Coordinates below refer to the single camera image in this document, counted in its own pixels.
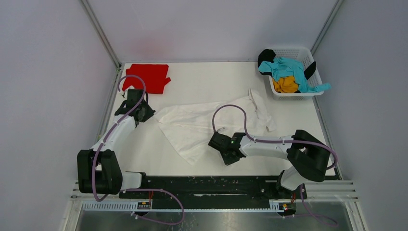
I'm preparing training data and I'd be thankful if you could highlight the white t shirt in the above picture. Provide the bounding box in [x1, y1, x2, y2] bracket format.
[154, 89, 277, 165]

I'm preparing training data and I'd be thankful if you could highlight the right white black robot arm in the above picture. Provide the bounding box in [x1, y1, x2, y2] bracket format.
[208, 130, 331, 198]

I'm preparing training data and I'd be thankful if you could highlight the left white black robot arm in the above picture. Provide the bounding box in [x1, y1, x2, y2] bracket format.
[77, 89, 155, 198]

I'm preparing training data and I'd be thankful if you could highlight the folded red t shirt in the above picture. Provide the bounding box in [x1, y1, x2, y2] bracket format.
[126, 64, 171, 94]

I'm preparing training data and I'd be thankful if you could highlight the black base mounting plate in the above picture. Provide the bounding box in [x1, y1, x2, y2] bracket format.
[119, 175, 308, 210]

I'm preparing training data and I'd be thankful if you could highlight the right small circuit board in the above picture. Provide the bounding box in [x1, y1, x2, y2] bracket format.
[280, 202, 296, 211]

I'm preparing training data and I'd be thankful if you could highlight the small circuit board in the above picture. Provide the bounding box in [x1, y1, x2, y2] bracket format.
[280, 202, 296, 211]
[137, 201, 152, 210]

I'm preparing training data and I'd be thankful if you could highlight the yellow t shirt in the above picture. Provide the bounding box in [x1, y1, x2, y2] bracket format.
[272, 76, 300, 93]

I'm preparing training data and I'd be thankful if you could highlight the light blue t shirt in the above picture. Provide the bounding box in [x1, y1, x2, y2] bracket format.
[260, 57, 331, 93]

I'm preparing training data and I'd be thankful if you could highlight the left small circuit board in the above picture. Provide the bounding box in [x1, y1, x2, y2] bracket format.
[137, 201, 152, 210]

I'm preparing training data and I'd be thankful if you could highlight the black t shirt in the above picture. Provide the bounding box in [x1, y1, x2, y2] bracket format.
[257, 49, 316, 80]

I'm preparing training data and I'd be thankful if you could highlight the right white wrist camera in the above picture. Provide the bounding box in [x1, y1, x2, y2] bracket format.
[216, 127, 226, 133]

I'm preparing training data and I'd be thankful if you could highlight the white slotted cable duct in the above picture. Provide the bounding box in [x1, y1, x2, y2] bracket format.
[82, 201, 284, 213]

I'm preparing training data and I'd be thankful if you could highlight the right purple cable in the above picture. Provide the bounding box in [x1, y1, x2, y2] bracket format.
[212, 104, 339, 228]

